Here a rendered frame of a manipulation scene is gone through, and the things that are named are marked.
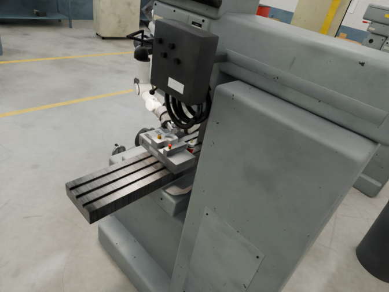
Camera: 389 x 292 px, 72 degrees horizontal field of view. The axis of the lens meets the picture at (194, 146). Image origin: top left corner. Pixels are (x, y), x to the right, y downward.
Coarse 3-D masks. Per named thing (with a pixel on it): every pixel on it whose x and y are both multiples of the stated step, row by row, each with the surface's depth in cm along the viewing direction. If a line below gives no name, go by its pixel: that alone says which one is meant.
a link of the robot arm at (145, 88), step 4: (140, 84) 177; (144, 84) 178; (148, 84) 179; (140, 88) 175; (144, 88) 177; (148, 88) 178; (152, 88) 180; (140, 92) 176; (144, 92) 175; (148, 92) 175; (140, 96) 178; (144, 96) 173; (148, 96) 171; (152, 96) 170; (144, 100) 174
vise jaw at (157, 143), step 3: (162, 135) 157; (165, 135) 158; (174, 135) 159; (153, 138) 152; (156, 138) 153; (162, 138) 154; (153, 141) 152; (156, 141) 150; (159, 141) 151; (162, 141) 152; (153, 144) 153; (156, 144) 151; (159, 144) 151; (162, 144) 153; (156, 147) 151; (159, 147) 152
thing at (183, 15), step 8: (160, 8) 112; (168, 8) 109; (176, 8) 106; (160, 16) 113; (168, 16) 110; (176, 16) 107; (184, 16) 104; (192, 16) 102; (200, 16) 100; (192, 24) 103; (200, 24) 100; (208, 24) 98
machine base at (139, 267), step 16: (112, 224) 198; (112, 240) 188; (128, 240) 189; (112, 256) 194; (128, 256) 179; (144, 256) 181; (128, 272) 182; (144, 272) 172; (160, 272) 174; (144, 288) 170; (160, 288) 166
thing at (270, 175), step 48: (240, 96) 86; (240, 144) 90; (288, 144) 78; (336, 144) 69; (192, 192) 117; (240, 192) 97; (288, 192) 83; (336, 192) 72; (192, 240) 128; (240, 240) 104; (288, 240) 88; (192, 288) 141; (240, 288) 113
